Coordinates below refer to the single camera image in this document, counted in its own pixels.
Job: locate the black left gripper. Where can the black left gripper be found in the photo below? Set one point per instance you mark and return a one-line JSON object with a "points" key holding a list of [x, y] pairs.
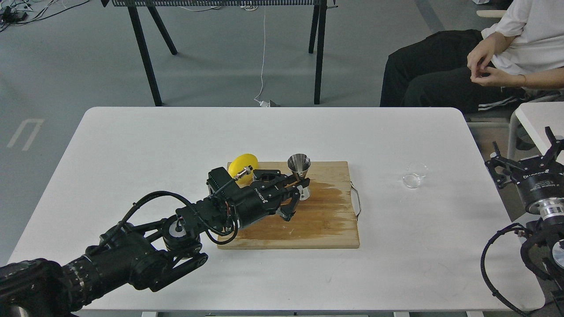
{"points": [[269, 193]]}

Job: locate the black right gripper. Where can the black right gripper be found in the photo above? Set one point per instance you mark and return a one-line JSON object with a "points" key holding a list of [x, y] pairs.
{"points": [[541, 191]]}

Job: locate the steel double jigger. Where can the steel double jigger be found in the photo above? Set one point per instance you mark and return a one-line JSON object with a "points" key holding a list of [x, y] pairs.
{"points": [[299, 164]]}

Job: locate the small clear glass cup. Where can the small clear glass cup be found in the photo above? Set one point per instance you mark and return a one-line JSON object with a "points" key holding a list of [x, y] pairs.
{"points": [[415, 174]]}

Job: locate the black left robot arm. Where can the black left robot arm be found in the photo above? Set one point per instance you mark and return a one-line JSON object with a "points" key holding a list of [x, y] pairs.
{"points": [[153, 255]]}

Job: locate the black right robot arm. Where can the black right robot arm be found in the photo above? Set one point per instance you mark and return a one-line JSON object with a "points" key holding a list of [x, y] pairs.
{"points": [[541, 251]]}

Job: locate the yellow lemon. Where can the yellow lemon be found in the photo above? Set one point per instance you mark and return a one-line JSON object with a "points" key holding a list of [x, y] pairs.
{"points": [[243, 167]]}

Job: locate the wooden cutting board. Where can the wooden cutting board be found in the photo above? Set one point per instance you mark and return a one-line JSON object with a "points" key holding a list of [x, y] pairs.
{"points": [[326, 220]]}

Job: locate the seated person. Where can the seated person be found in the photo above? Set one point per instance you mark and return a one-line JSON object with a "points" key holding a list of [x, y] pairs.
{"points": [[475, 71]]}

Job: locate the black metal table frame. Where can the black metal table frame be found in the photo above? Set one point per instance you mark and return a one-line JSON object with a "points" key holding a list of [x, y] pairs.
{"points": [[222, 38]]}

